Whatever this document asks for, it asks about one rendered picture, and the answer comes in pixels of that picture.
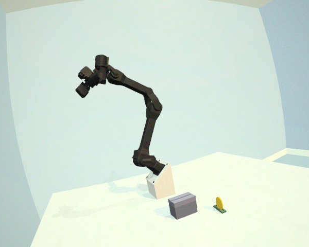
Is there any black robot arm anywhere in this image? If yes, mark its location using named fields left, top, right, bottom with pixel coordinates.
left=78, top=55, right=165, bottom=176

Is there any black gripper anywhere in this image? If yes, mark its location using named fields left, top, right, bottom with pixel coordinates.
left=75, top=68, right=98, bottom=98

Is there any gold coin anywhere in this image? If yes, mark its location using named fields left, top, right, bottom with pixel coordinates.
left=216, top=197, right=223, bottom=210

